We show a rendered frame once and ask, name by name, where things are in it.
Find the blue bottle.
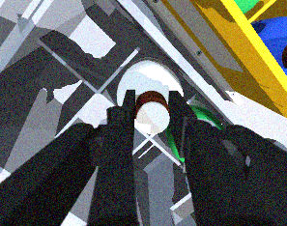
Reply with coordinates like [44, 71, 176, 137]
[250, 16, 287, 76]

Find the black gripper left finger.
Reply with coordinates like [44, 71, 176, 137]
[0, 89, 140, 226]

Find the yellow plastic crate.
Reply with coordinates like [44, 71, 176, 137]
[160, 0, 287, 105]

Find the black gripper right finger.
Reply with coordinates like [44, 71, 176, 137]
[168, 90, 287, 226]

